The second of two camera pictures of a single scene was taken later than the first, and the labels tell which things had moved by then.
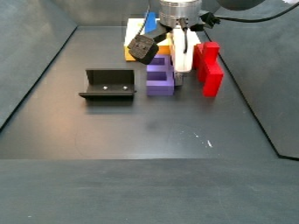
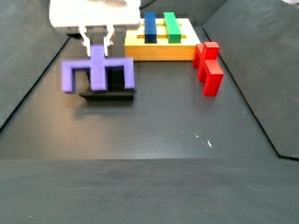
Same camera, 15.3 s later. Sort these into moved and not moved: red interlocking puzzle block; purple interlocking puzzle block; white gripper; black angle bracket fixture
Moved: white gripper; purple interlocking puzzle block
Not moved: black angle bracket fixture; red interlocking puzzle block
